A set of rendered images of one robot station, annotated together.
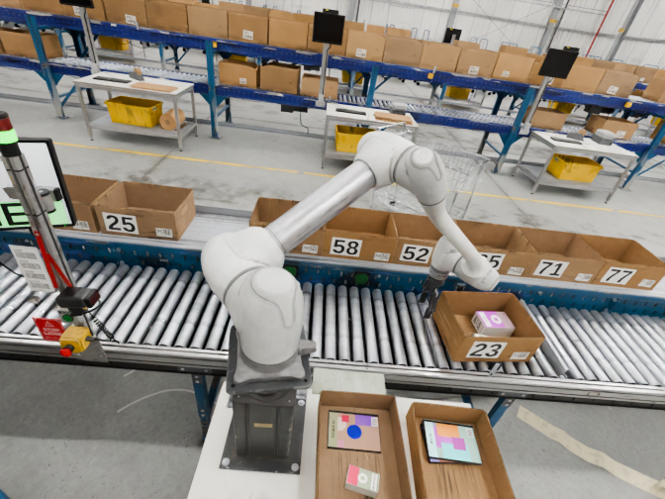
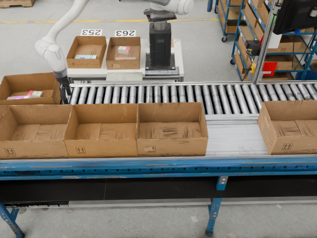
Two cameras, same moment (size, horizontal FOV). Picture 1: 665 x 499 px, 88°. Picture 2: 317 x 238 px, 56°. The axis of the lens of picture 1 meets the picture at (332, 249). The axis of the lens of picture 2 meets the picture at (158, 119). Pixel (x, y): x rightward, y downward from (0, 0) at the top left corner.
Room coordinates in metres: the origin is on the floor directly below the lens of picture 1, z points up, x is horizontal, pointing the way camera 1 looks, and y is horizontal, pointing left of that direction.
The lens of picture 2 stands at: (2.87, 0.28, 2.26)
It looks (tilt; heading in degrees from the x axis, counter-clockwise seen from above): 44 degrees down; 184
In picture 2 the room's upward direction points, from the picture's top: straight up
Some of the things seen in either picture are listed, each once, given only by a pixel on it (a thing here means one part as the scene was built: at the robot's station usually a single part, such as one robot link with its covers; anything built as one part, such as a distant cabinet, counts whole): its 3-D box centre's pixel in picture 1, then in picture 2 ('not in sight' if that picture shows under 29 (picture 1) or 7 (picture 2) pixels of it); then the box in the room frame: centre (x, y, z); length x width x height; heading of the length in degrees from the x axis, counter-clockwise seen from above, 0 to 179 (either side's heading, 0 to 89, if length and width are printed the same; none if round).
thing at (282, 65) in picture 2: not in sight; (271, 54); (0.18, 1.23, 0.59); 0.40 x 0.30 x 0.10; 3
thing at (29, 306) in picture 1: (42, 293); (311, 105); (1.09, 1.31, 0.72); 0.52 x 0.05 x 0.05; 5
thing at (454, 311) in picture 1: (484, 325); (30, 94); (1.23, -0.79, 0.83); 0.39 x 0.29 x 0.17; 101
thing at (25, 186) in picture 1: (61, 277); (265, 42); (0.85, 0.92, 1.11); 0.12 x 0.05 x 0.88; 95
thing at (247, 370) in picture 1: (276, 347); (157, 10); (0.61, 0.11, 1.22); 0.22 x 0.18 x 0.06; 106
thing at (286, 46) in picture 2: not in sight; (277, 36); (0.17, 1.23, 0.79); 0.40 x 0.30 x 0.10; 6
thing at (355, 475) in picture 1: (361, 481); (124, 50); (0.49, -0.21, 0.78); 0.10 x 0.06 x 0.05; 82
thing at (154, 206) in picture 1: (148, 210); (298, 127); (1.57, 1.02, 0.97); 0.39 x 0.29 x 0.17; 95
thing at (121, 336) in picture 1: (142, 303); (252, 106); (1.13, 0.86, 0.72); 0.52 x 0.05 x 0.05; 5
